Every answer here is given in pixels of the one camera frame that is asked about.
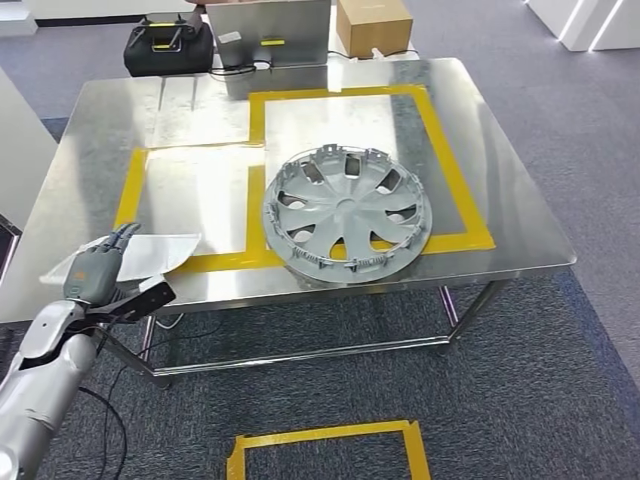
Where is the white curved plastic part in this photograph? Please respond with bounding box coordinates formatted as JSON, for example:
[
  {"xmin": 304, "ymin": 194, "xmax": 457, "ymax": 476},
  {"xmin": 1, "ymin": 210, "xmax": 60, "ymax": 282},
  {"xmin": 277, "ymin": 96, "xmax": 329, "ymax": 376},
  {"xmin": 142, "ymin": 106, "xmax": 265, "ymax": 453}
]
[{"xmin": 38, "ymin": 231, "xmax": 203, "ymax": 287}]

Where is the grey wheel hubcap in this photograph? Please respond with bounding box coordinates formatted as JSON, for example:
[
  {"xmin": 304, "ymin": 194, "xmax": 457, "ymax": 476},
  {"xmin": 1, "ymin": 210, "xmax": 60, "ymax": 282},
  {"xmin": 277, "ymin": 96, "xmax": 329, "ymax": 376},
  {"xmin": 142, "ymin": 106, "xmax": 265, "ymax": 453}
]
[{"xmin": 262, "ymin": 143, "xmax": 434, "ymax": 287}]

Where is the white lit display plinth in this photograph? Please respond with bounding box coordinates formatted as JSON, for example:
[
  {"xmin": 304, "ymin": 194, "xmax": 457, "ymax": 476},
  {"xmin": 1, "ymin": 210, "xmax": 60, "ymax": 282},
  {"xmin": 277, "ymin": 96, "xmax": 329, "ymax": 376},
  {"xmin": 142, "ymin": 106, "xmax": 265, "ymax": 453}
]
[{"xmin": 525, "ymin": 0, "xmax": 640, "ymax": 53}]

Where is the brown cardboard box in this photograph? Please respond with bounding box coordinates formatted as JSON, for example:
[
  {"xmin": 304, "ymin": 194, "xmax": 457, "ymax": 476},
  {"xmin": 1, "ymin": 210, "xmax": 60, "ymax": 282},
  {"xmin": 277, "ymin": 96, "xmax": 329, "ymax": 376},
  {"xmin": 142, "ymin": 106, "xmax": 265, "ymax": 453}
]
[{"xmin": 336, "ymin": 0, "xmax": 414, "ymax": 60}]

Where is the stainless steel workbench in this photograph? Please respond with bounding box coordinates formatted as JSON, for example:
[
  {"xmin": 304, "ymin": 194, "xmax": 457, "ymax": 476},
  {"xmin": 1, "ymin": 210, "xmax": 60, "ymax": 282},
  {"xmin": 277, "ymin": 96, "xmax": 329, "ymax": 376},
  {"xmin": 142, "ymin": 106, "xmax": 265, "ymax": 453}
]
[{"xmin": 0, "ymin": 58, "xmax": 577, "ymax": 390}]

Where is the white cabinet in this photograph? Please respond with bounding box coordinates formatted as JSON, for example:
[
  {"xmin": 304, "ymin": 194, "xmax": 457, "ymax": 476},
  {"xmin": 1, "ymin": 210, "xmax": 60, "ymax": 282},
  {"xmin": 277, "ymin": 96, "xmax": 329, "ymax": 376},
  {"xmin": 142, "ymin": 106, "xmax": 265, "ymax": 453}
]
[{"xmin": 0, "ymin": 66, "xmax": 60, "ymax": 233}]

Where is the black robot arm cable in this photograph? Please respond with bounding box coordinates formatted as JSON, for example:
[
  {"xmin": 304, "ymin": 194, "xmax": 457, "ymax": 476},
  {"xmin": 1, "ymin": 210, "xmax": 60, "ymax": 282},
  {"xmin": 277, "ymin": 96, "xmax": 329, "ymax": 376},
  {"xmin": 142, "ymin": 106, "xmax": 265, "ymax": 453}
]
[{"xmin": 77, "ymin": 311, "xmax": 130, "ymax": 480}]

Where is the dark framed screen panel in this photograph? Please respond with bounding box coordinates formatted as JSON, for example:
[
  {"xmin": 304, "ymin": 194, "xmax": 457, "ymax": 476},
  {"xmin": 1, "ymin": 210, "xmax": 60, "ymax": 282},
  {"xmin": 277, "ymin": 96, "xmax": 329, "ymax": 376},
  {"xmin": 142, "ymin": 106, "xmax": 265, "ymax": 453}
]
[{"xmin": 0, "ymin": 213, "xmax": 24, "ymax": 287}]

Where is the white plinth block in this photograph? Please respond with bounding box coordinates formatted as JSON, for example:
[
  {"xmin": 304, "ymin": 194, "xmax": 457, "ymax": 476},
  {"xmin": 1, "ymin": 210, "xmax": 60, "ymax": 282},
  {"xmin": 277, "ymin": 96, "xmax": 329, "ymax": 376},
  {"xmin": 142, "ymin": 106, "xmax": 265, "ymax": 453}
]
[{"xmin": 0, "ymin": 0, "xmax": 38, "ymax": 38}]

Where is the yellow floor tape square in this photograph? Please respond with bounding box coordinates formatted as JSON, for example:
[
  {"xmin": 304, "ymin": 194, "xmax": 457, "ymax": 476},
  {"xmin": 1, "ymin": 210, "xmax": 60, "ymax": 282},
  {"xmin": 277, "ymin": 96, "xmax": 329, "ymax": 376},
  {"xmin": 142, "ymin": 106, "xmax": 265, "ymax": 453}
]
[{"xmin": 226, "ymin": 419, "xmax": 432, "ymax": 480}]

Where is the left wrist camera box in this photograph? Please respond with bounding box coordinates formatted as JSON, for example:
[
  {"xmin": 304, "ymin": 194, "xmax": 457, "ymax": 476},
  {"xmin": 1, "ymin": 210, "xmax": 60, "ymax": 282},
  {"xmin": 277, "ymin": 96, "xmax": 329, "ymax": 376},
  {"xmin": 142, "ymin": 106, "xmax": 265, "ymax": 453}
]
[{"xmin": 85, "ymin": 274, "xmax": 177, "ymax": 326}]

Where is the black case yellow trim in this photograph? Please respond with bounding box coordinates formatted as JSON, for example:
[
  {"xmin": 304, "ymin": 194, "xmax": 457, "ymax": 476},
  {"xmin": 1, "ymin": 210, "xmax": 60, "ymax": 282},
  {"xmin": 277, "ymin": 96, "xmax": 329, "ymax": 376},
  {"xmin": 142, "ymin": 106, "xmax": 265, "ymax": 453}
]
[{"xmin": 123, "ymin": 13, "xmax": 215, "ymax": 78}]

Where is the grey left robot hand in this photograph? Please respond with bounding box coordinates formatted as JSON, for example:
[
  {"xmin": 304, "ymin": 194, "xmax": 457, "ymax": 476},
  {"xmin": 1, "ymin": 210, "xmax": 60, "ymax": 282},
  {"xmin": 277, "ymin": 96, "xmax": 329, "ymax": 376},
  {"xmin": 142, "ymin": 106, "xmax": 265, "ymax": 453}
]
[{"xmin": 62, "ymin": 223, "xmax": 143, "ymax": 307}]

